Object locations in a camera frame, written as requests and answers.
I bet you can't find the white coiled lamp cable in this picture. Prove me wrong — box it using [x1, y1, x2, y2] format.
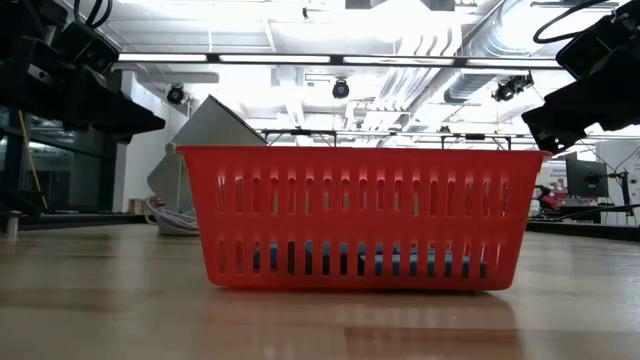
[143, 195, 200, 237]

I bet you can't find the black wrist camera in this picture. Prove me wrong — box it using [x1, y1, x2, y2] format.
[58, 20, 121, 76]
[556, 13, 632, 80]

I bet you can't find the yellow extension cable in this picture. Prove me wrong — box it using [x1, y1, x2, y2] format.
[17, 109, 50, 211]

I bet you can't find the long ceiling light strip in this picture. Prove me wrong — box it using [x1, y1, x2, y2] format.
[117, 51, 561, 70]

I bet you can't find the short silver post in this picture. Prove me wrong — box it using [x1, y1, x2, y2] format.
[3, 209, 22, 240]

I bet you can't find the black right camera cable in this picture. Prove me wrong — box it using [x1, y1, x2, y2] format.
[532, 0, 612, 45]

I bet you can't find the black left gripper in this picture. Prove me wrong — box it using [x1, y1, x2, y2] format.
[0, 0, 166, 136]

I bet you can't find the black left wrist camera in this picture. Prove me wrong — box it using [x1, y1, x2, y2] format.
[58, 20, 121, 76]

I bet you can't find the black left camera cable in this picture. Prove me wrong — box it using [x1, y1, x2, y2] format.
[73, 0, 114, 30]

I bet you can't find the red slotted plastic basket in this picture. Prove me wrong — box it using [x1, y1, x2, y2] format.
[175, 144, 552, 292]

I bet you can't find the black hanging ceiling fixture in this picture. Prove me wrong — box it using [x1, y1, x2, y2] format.
[260, 127, 338, 147]
[438, 132, 513, 150]

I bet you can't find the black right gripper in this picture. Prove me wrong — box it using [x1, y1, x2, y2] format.
[521, 34, 640, 155]

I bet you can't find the dark background desk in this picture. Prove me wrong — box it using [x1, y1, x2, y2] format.
[528, 203, 640, 224]

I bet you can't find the black camera cable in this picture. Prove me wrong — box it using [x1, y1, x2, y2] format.
[532, 0, 612, 45]
[73, 0, 114, 30]

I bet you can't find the black track light cluster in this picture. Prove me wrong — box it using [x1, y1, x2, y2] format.
[490, 71, 535, 104]

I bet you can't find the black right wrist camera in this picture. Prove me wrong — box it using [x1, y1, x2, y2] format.
[556, 13, 632, 80]

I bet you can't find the black ceiling spotlight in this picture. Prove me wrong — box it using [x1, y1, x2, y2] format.
[165, 83, 187, 106]
[330, 77, 352, 101]

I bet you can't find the red background object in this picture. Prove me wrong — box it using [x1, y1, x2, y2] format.
[534, 184, 561, 212]

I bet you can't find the black computer monitor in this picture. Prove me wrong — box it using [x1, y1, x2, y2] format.
[565, 158, 611, 200]

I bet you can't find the silver ceiling air duct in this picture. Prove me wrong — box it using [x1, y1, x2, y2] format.
[379, 0, 551, 119]

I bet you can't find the white cylindrical lamp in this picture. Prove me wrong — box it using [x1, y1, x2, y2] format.
[146, 93, 268, 212]

